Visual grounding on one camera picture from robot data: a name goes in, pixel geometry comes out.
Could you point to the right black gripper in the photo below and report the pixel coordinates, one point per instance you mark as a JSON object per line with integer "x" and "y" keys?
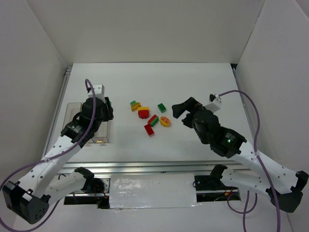
{"x": 189, "y": 116}

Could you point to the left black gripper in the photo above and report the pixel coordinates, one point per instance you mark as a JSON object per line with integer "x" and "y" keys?
{"x": 107, "y": 110}

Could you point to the green printed lego brick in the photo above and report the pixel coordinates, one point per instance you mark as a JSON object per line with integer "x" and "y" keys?
{"x": 161, "y": 108}

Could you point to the red green lego brick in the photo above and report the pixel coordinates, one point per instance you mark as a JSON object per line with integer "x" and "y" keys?
{"x": 153, "y": 120}

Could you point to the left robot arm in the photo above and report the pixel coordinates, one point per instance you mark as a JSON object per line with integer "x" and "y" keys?
{"x": 31, "y": 196}

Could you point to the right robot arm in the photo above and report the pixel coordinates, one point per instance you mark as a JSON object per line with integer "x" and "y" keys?
{"x": 272, "y": 180}

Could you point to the clear container right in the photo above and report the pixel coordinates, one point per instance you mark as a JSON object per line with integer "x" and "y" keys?
{"x": 102, "y": 135}

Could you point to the clear container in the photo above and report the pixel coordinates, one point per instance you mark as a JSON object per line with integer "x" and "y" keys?
{"x": 90, "y": 141}
{"x": 102, "y": 135}
{"x": 72, "y": 109}

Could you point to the clear container middle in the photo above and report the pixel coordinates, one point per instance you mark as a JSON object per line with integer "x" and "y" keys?
{"x": 90, "y": 141}

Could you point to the yellow butterfly lego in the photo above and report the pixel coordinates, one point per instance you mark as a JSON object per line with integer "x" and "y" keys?
{"x": 164, "y": 121}

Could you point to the green yellow striped lego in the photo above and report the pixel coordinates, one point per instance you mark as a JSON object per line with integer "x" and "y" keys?
{"x": 135, "y": 105}

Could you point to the clear container left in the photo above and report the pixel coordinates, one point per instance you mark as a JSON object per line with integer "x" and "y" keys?
{"x": 72, "y": 109}

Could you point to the yellow red lego stack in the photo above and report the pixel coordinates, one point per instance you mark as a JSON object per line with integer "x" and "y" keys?
{"x": 143, "y": 112}

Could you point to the white taped panel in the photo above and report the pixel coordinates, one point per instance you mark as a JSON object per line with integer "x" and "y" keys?
{"x": 152, "y": 191}

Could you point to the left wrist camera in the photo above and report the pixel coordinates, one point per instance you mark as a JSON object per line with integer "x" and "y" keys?
{"x": 99, "y": 92}

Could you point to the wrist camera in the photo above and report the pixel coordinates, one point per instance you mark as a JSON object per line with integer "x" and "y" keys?
{"x": 214, "y": 104}
{"x": 99, "y": 92}

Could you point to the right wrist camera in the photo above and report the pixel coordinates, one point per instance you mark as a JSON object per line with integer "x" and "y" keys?
{"x": 214, "y": 104}

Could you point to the aluminium frame rail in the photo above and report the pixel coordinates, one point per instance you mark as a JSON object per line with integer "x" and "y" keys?
{"x": 171, "y": 149}

